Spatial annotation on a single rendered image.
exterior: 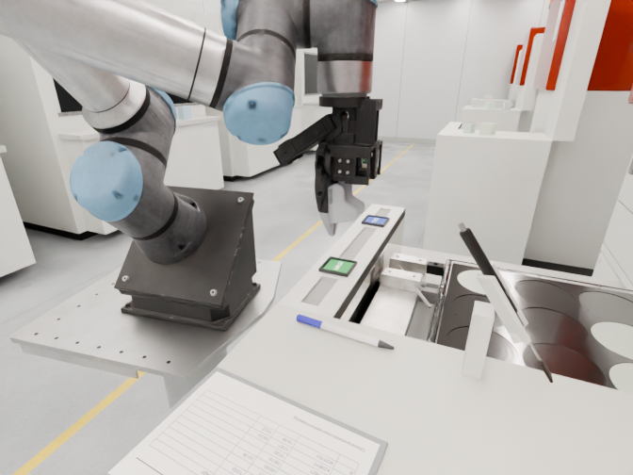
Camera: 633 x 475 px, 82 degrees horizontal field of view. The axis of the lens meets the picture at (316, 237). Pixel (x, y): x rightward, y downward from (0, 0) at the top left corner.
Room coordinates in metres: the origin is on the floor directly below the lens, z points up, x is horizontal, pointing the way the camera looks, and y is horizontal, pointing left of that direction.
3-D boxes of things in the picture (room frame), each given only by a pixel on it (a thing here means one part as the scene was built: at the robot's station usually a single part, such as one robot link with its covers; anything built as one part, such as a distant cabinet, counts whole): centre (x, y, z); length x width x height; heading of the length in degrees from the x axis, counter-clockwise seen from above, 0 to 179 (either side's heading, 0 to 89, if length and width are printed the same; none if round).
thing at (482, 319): (0.33, -0.20, 1.03); 0.06 x 0.04 x 0.13; 67
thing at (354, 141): (0.54, -0.05, 1.20); 0.09 x 0.08 x 0.12; 67
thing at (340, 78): (0.55, -0.04, 1.28); 0.08 x 0.08 x 0.05
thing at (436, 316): (0.58, -0.23, 0.90); 0.38 x 0.01 x 0.01; 157
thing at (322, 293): (0.72, -0.09, 0.89); 0.55 x 0.09 x 0.14; 157
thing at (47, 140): (3.81, 1.92, 1.00); 1.80 x 1.08 x 2.00; 157
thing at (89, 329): (0.74, 0.33, 0.75); 0.45 x 0.44 x 0.13; 75
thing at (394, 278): (0.67, -0.18, 0.89); 0.08 x 0.03 x 0.03; 67
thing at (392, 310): (0.60, -0.15, 0.87); 0.36 x 0.08 x 0.03; 157
